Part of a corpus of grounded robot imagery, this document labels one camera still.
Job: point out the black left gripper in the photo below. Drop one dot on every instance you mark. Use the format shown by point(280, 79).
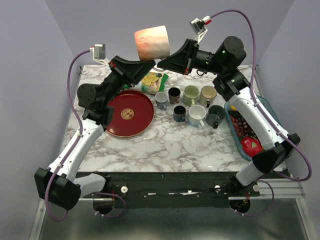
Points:
point(134, 71)

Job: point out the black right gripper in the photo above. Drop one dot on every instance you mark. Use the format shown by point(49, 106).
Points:
point(183, 60)

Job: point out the pink upside-down mug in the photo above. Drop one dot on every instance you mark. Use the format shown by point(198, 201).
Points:
point(152, 43)

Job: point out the light green mug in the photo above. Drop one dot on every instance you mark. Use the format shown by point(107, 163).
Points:
point(190, 95)

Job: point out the brown striped mug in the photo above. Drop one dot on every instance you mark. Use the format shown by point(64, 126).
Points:
point(174, 95)

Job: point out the grey blue mug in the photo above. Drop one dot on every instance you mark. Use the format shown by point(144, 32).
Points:
point(161, 99)

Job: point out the cream mug with black rim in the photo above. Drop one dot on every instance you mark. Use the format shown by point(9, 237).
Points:
point(207, 95)

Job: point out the dark blue mug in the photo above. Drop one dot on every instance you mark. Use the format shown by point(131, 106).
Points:
point(179, 113)

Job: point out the light blue white mug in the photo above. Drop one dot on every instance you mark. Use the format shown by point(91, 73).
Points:
point(196, 116)

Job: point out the dark grey mug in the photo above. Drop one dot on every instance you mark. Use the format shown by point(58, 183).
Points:
point(215, 116)

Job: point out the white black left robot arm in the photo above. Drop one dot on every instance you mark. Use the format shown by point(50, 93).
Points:
point(58, 183)

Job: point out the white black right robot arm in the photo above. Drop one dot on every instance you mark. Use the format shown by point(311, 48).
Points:
point(233, 86)

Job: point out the green chips bag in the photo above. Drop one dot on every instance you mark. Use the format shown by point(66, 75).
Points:
point(152, 83)

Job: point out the red round tray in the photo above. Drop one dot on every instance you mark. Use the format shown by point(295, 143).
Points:
point(133, 113)

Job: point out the dark toy grapes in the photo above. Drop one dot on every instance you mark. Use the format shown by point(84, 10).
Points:
point(240, 125)

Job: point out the teal transparent fruit container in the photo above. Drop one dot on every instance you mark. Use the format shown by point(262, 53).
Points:
point(233, 133)

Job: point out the red toy dragon fruit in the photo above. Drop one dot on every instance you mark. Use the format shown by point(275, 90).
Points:
point(251, 146)

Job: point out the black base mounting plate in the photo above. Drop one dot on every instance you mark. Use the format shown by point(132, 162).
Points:
point(175, 189)

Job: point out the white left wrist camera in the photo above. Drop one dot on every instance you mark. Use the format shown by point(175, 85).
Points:
point(99, 54)

